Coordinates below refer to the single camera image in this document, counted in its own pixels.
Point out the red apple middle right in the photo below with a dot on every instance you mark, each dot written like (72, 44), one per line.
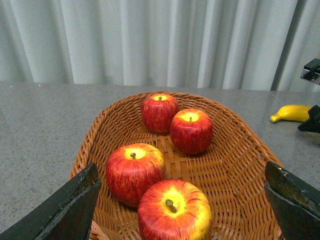
(191, 131)

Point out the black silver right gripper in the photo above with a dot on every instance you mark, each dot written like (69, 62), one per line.
(311, 73)

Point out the grey pleated curtain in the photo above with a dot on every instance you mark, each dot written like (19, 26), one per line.
(220, 44)

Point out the yellow curved banana on table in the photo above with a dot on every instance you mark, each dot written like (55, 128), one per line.
(293, 112)

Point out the brown wicker basket left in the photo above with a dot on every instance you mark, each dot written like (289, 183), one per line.
(231, 173)

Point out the red apple rear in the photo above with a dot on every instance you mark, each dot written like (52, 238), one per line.
(157, 112)

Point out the red apple middle left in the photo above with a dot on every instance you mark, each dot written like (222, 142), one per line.
(132, 169)

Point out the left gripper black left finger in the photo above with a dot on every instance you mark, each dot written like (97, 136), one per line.
(65, 215)

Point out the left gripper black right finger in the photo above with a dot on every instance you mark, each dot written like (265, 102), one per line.
(295, 203)

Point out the red yellow apple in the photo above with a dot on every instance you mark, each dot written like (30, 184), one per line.
(174, 210)

